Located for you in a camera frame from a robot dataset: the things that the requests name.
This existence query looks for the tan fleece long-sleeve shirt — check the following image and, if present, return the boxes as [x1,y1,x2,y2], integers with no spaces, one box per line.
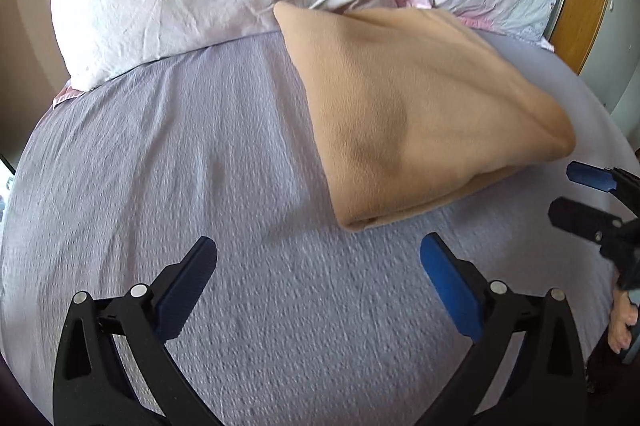
[273,2,576,231]

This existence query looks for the person's right hand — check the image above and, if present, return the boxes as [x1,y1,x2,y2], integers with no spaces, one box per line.
[608,287,638,354]

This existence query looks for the lavender textured bed sheet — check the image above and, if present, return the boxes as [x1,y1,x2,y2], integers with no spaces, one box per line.
[1,33,625,425]

